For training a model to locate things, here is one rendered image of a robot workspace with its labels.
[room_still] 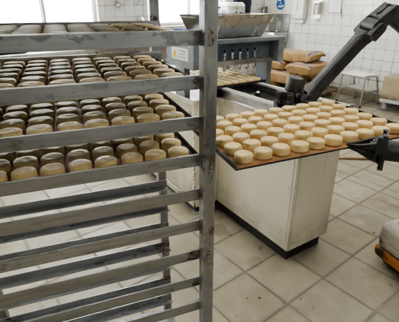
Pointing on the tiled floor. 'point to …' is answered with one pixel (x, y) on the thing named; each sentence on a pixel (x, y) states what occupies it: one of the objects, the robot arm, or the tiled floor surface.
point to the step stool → (360, 84)
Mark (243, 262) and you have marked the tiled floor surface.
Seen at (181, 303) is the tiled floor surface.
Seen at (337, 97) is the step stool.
